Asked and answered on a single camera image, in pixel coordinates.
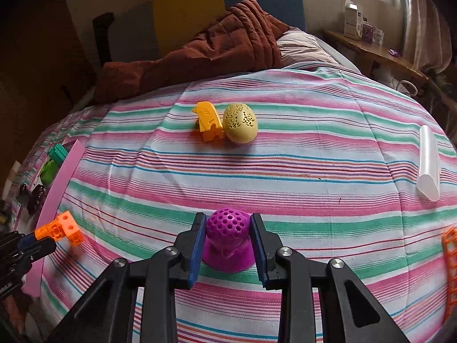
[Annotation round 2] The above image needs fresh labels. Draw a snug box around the orange perforated cube block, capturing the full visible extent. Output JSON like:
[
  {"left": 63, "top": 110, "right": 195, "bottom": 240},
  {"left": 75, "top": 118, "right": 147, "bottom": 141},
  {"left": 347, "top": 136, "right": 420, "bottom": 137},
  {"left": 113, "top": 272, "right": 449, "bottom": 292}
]
[{"left": 34, "top": 211, "right": 84, "bottom": 246}]

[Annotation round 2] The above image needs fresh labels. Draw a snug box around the dark brown fluted part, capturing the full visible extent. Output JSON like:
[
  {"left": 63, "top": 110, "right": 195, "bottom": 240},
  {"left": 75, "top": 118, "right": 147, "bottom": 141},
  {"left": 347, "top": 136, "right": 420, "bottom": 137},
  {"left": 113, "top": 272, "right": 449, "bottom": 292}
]
[{"left": 16, "top": 184, "right": 46, "bottom": 216}]

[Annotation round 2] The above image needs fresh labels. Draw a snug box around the light green round part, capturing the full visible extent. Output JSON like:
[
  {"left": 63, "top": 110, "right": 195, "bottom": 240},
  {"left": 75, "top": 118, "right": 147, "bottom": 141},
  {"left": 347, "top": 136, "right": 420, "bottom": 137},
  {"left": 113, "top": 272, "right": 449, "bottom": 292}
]
[{"left": 39, "top": 159, "right": 60, "bottom": 187}]

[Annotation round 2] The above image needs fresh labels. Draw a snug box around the dark green plastic tube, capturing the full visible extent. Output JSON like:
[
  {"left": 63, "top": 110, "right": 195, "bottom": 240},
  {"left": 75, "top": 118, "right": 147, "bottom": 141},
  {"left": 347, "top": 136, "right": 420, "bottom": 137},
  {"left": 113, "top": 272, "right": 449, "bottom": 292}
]
[{"left": 48, "top": 143, "right": 68, "bottom": 166}]

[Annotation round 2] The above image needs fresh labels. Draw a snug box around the purple perforated ball stand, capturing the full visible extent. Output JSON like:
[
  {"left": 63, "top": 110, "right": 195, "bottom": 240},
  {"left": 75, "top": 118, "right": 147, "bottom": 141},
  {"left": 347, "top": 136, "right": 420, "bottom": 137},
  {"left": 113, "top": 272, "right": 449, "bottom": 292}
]
[{"left": 202, "top": 208, "right": 255, "bottom": 273}]

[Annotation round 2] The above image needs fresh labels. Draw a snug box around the pink white shallow tray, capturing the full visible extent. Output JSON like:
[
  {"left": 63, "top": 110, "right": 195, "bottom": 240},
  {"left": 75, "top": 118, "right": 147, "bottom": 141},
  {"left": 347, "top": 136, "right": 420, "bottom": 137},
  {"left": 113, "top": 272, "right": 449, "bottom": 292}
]
[{"left": 22, "top": 140, "right": 85, "bottom": 298}]

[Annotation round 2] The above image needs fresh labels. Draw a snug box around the striped pink green bedspread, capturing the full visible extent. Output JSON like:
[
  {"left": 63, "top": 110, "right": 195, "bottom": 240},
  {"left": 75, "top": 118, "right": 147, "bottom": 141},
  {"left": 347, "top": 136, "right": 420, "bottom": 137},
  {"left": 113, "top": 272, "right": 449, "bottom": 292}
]
[{"left": 17, "top": 63, "right": 456, "bottom": 342}]

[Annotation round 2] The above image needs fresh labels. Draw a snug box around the orange grid rack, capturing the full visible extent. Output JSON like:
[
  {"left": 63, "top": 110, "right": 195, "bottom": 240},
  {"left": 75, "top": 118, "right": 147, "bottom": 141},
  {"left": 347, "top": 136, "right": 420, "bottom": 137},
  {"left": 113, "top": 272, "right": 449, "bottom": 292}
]
[{"left": 442, "top": 227, "right": 457, "bottom": 321}]

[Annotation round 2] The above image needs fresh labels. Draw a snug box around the white translucent tube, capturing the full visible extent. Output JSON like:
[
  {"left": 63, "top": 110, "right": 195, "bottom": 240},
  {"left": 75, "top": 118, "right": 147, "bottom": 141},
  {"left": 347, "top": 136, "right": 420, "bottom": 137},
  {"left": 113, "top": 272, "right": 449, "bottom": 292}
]
[{"left": 416, "top": 125, "right": 441, "bottom": 202}]

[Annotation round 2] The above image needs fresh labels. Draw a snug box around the yellow lattice egg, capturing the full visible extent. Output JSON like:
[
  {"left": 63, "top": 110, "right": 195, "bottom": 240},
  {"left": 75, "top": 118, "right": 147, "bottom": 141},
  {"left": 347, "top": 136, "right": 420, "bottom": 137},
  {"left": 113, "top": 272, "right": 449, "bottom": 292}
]
[{"left": 222, "top": 103, "right": 258, "bottom": 145}]

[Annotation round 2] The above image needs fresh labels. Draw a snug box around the yellow-orange plastic clip figure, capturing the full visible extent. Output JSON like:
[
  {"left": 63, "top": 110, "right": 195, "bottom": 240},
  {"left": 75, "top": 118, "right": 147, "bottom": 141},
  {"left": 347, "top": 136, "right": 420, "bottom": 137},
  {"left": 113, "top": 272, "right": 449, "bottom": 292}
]
[{"left": 192, "top": 101, "right": 225, "bottom": 142}]

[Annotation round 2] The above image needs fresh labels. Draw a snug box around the wooden side desk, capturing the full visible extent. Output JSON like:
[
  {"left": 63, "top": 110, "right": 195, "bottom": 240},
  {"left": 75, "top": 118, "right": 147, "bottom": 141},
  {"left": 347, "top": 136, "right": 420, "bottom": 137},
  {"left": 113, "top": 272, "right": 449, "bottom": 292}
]
[{"left": 321, "top": 29, "right": 428, "bottom": 84}]

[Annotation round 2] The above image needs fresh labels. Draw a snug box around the pale pink pillow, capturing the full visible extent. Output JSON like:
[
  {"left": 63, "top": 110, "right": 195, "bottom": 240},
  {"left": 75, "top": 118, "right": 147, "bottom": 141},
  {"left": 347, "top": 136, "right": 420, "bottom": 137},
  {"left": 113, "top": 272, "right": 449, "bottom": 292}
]
[{"left": 276, "top": 27, "right": 360, "bottom": 73}]

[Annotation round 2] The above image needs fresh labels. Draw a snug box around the rust brown quilt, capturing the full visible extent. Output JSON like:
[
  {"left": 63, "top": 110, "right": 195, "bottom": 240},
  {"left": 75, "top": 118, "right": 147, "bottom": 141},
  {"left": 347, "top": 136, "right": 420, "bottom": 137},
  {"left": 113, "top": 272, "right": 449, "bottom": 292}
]
[{"left": 94, "top": 0, "right": 290, "bottom": 105}]

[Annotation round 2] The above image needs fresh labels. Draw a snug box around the purple box on desk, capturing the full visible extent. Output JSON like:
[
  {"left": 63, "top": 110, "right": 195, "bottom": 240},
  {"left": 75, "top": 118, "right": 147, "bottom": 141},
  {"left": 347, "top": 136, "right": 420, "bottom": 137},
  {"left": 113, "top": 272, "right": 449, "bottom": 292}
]
[{"left": 362, "top": 22, "right": 375, "bottom": 43}]

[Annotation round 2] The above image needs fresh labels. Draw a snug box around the white box on desk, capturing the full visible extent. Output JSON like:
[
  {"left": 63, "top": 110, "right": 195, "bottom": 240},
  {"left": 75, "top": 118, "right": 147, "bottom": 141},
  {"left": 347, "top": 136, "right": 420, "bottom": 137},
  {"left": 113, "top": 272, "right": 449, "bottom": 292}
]
[{"left": 344, "top": 0, "right": 363, "bottom": 40}]

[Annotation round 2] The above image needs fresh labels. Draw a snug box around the pink patterned curtain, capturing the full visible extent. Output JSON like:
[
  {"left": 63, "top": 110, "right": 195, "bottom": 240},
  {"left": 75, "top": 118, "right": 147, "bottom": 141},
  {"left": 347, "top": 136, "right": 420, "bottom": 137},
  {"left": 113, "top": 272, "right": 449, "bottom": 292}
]
[{"left": 403, "top": 0, "right": 452, "bottom": 73}]

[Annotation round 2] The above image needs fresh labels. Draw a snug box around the grey yellow blue headboard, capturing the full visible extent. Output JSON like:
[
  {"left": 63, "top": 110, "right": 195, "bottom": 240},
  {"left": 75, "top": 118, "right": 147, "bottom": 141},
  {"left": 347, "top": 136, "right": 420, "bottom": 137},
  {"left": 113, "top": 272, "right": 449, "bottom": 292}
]
[{"left": 104, "top": 0, "right": 307, "bottom": 62}]

